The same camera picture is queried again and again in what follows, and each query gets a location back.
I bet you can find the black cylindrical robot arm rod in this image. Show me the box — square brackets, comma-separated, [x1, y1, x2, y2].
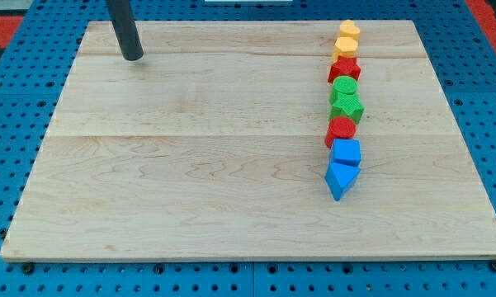
[106, 0, 144, 61]

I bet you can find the light wooden board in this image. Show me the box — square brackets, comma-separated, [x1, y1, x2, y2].
[0, 21, 496, 263]

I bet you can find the red cylinder block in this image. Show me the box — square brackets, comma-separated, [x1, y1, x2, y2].
[324, 116, 357, 148]

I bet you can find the blue triangle block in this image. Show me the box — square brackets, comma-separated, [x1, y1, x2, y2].
[324, 162, 361, 201]

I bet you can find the blue cube block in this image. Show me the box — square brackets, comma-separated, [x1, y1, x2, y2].
[329, 139, 361, 167]

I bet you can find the green star block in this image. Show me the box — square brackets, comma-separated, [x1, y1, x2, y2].
[328, 92, 365, 125]

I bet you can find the green cylinder block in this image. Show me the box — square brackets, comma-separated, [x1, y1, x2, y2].
[329, 75, 358, 104]

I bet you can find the red star block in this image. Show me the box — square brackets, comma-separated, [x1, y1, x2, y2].
[328, 56, 361, 83]

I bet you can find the yellow hexagon block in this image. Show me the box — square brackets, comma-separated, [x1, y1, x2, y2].
[332, 37, 359, 62]

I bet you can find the yellow heart block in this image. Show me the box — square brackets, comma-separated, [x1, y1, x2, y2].
[338, 20, 361, 41]

